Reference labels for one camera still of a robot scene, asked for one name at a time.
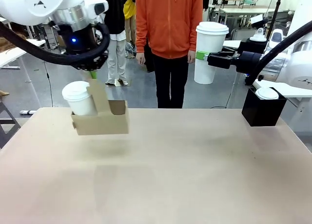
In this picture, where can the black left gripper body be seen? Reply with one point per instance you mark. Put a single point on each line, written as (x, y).
(78, 46)

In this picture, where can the black tripod pole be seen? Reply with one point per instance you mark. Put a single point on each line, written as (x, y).
(275, 12)

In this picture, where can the brown fur bundle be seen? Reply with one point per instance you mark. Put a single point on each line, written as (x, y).
(6, 45)

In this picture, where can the person's right hand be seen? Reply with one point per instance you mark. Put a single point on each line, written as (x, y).
(141, 58)

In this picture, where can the small white lidded paper cup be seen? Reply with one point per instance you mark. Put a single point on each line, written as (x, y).
(80, 104)

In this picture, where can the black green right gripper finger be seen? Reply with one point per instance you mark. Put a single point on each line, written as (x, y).
(230, 50)
(219, 61)

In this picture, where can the tall white lidded paper cup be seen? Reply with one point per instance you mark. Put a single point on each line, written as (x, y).
(207, 70)

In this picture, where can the orange zip hoodie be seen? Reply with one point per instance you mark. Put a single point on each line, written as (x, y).
(168, 26)

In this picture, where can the person in black top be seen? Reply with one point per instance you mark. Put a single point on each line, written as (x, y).
(117, 51)

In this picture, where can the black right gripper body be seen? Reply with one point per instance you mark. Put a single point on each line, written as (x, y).
(248, 62)

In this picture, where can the white table with brown fur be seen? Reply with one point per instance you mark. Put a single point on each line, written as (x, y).
(9, 57)

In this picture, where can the person's left hand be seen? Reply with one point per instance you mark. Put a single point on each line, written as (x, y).
(191, 57)

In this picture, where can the black metal frame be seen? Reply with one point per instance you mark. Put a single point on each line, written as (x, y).
(7, 126)

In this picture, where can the black trousers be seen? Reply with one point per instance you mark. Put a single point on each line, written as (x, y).
(170, 82)

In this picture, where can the white pipe piece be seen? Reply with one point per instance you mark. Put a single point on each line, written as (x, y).
(28, 112)

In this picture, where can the black square box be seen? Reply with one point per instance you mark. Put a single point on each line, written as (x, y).
(263, 114)

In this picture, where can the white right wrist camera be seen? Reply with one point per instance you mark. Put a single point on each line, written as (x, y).
(258, 19)

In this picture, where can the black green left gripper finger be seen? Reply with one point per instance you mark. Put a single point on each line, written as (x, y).
(93, 74)
(81, 67)

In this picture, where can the brown cardboard cup carrier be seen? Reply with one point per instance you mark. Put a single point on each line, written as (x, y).
(102, 126)

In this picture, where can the white desk with metal legs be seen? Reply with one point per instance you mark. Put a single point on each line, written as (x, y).
(243, 11)

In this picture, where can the person in yellow top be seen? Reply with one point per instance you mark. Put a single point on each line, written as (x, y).
(129, 9)

